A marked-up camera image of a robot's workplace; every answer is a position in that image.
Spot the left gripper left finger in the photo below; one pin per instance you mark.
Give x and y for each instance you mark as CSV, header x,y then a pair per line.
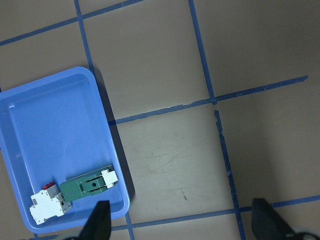
x,y
98,225

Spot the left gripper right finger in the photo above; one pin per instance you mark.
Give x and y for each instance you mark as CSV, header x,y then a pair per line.
x,y
267,224

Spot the white circuit breaker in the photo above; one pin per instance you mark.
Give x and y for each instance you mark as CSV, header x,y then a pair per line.
x,y
47,203

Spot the green terminal block module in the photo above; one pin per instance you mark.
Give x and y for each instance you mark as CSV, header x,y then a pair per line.
x,y
89,184

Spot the blue plastic tray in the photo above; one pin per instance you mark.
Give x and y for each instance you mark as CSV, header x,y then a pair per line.
x,y
54,129

